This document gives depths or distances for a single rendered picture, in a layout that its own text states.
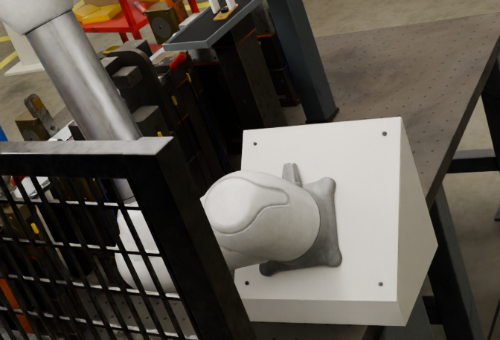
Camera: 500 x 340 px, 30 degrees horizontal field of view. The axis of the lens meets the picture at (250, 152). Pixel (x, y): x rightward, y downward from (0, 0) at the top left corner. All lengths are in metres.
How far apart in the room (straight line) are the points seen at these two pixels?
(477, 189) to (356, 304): 1.72
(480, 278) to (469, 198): 0.48
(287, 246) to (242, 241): 0.11
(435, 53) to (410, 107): 0.34
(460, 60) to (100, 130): 1.35
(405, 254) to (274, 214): 0.31
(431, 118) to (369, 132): 0.66
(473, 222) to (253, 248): 1.72
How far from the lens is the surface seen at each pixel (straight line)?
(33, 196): 2.19
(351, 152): 1.89
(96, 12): 5.15
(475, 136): 3.85
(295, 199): 1.74
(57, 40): 1.77
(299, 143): 1.95
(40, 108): 2.51
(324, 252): 1.85
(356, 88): 2.83
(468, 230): 3.31
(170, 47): 2.26
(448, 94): 2.64
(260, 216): 1.67
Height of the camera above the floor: 1.86
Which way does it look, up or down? 26 degrees down
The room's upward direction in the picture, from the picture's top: 20 degrees counter-clockwise
